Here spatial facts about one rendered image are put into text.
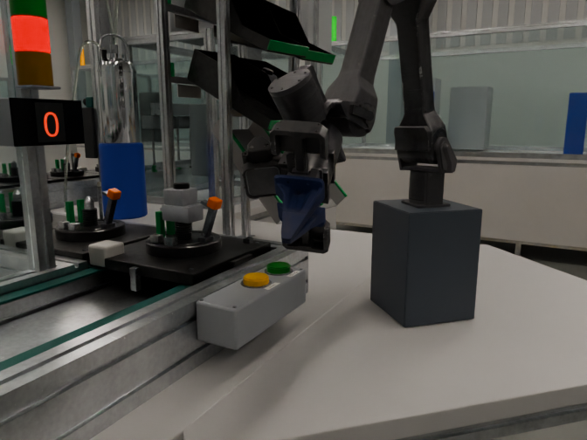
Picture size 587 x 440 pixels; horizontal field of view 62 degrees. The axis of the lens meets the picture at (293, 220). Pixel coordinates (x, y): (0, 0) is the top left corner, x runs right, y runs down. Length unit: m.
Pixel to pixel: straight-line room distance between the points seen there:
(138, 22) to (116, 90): 11.65
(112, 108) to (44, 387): 1.38
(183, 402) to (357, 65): 0.50
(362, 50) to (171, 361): 0.50
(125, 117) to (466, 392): 1.47
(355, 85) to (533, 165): 4.05
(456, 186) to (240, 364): 4.17
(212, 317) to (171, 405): 0.12
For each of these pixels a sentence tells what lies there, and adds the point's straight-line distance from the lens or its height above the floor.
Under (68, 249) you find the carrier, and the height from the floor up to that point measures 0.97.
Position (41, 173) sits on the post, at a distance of 0.90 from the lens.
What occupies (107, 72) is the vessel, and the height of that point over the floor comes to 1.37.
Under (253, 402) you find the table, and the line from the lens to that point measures 0.66.
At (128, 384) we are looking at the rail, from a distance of 0.65.
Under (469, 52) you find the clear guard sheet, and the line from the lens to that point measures 4.80.
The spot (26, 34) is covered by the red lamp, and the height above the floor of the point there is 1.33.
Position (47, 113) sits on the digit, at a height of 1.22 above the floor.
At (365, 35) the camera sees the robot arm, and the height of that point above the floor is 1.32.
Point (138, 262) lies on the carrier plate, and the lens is 0.88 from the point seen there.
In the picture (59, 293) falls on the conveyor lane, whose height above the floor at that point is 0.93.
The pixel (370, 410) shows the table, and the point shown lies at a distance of 0.65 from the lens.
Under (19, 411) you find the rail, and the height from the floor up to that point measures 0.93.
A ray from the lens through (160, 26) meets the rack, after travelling 1.22.
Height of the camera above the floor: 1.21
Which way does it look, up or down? 11 degrees down
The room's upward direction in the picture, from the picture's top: straight up
